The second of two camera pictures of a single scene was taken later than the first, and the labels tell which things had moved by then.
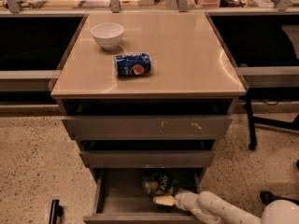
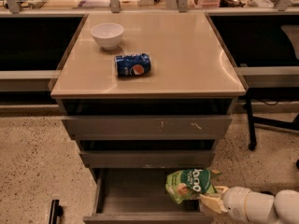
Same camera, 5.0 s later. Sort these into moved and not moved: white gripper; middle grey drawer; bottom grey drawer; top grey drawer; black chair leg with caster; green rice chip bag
Moved: white gripper; green rice chip bag
Not moved: middle grey drawer; bottom grey drawer; black chair leg with caster; top grey drawer
